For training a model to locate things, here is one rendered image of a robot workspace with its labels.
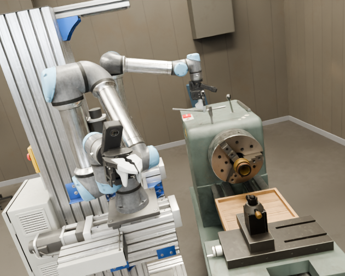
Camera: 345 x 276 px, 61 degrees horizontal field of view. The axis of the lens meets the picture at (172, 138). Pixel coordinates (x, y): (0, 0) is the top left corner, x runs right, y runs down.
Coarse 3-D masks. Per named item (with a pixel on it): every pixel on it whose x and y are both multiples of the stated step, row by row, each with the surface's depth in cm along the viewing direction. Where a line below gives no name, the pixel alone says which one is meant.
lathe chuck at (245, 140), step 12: (228, 132) 174; (216, 144) 171; (228, 144) 169; (240, 144) 169; (252, 144) 170; (216, 156) 171; (228, 156) 171; (240, 156) 182; (216, 168) 174; (228, 168) 174; (252, 168) 175; (240, 180) 177
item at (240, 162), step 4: (236, 160) 163; (240, 160) 162; (244, 160) 161; (236, 164) 162; (240, 164) 159; (244, 164) 158; (248, 164) 159; (236, 168) 161; (240, 168) 158; (244, 168) 166; (248, 168) 161; (240, 172) 159; (244, 172) 162; (248, 172) 160
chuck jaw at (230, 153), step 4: (224, 140) 169; (220, 144) 169; (224, 144) 168; (224, 148) 165; (228, 148) 165; (228, 152) 166; (232, 152) 164; (232, 156) 165; (236, 156) 164; (232, 160) 164
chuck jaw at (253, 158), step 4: (260, 152) 171; (244, 156) 171; (248, 156) 170; (252, 156) 168; (256, 156) 168; (260, 156) 168; (248, 160) 164; (252, 160) 167; (256, 160) 169; (260, 160) 169
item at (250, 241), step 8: (240, 216) 132; (240, 224) 127; (248, 232) 121; (248, 240) 117; (256, 240) 116; (264, 240) 115; (272, 240) 115; (248, 248) 119; (256, 248) 116; (264, 248) 116; (272, 248) 117
